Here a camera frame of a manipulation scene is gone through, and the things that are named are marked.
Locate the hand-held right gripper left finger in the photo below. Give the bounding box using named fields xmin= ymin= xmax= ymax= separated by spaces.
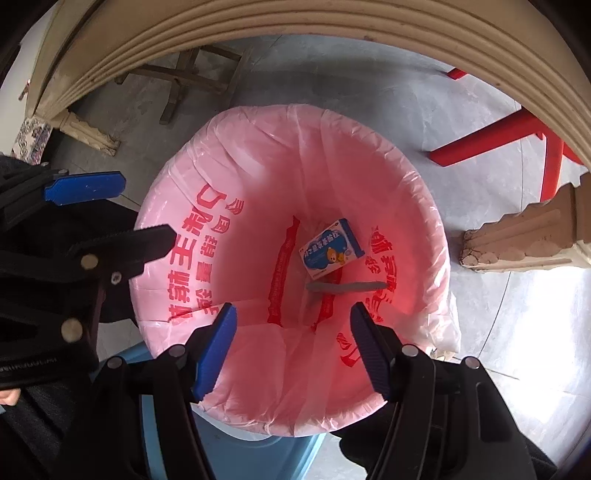
xmin=60 ymin=302 xmax=238 ymax=480

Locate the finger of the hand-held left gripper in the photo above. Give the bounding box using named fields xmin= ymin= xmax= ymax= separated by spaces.
xmin=0 ymin=159 xmax=126 ymax=241
xmin=0 ymin=224 xmax=178 ymax=361

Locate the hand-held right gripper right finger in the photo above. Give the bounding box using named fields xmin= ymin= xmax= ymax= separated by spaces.
xmin=349 ymin=302 xmax=541 ymax=480

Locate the grey strip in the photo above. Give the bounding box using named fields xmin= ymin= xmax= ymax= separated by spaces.
xmin=305 ymin=279 xmax=386 ymax=295

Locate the small blue medicine box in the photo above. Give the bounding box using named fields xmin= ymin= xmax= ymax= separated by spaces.
xmin=298 ymin=218 xmax=365 ymax=280

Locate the blue plastic bin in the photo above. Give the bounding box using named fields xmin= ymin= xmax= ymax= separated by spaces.
xmin=99 ymin=344 xmax=324 ymax=480

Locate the patterned cloth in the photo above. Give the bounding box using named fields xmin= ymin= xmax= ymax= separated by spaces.
xmin=11 ymin=115 xmax=51 ymax=164

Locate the wooden stool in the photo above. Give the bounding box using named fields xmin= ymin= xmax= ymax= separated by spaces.
xmin=115 ymin=46 xmax=243 ymax=125

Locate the red stool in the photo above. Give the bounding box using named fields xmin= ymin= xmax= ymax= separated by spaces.
xmin=428 ymin=68 xmax=587 ymax=204

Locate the beige round table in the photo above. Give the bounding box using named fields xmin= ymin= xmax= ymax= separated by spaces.
xmin=28 ymin=0 xmax=591 ymax=273

